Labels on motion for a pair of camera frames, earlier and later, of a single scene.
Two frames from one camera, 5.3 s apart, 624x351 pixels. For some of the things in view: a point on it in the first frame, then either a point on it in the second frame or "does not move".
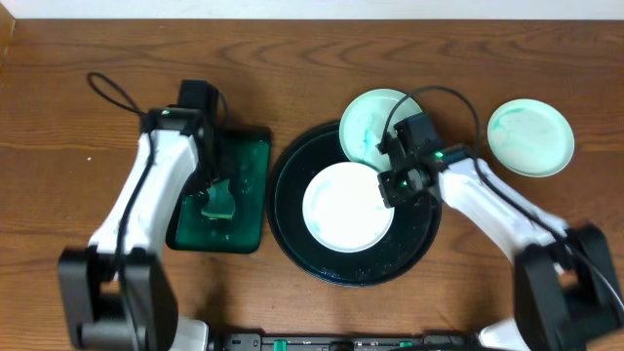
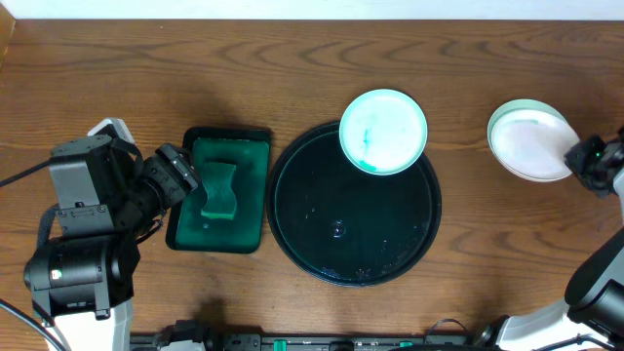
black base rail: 254,341 does not move
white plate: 344,210 -> 529,139
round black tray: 413,229 does not move
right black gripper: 391,197 -> 583,157
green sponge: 220,203 does not move
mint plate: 365,121 does not move
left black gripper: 208,182 -> 180,167
